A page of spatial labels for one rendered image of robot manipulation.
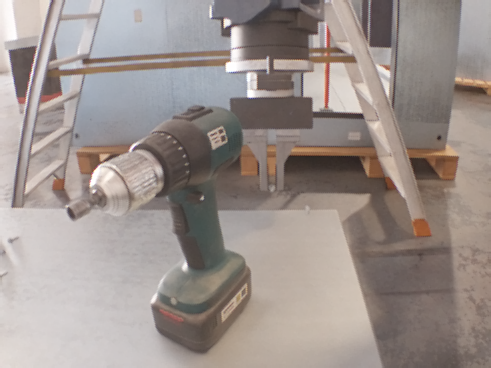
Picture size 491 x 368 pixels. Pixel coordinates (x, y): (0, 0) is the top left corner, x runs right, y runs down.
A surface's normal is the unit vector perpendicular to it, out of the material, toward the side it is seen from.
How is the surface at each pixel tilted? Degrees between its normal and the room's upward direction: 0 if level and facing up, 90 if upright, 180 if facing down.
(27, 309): 0
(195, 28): 90
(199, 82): 90
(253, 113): 80
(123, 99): 90
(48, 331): 0
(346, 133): 90
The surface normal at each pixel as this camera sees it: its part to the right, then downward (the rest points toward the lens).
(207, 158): 0.82, 0.20
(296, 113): -0.06, 0.25
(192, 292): -0.07, -0.81
